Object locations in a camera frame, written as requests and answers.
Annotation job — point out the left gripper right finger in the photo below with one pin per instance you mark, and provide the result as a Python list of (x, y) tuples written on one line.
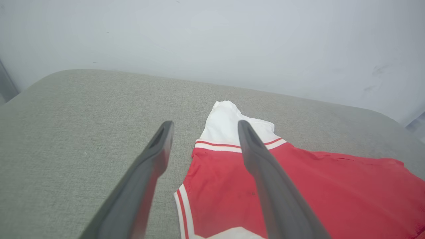
[(275, 192)]

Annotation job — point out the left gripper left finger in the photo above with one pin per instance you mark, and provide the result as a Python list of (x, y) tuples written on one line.
[(139, 189)]

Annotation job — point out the red white jersey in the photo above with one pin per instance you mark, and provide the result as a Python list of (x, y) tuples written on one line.
[(332, 192)]

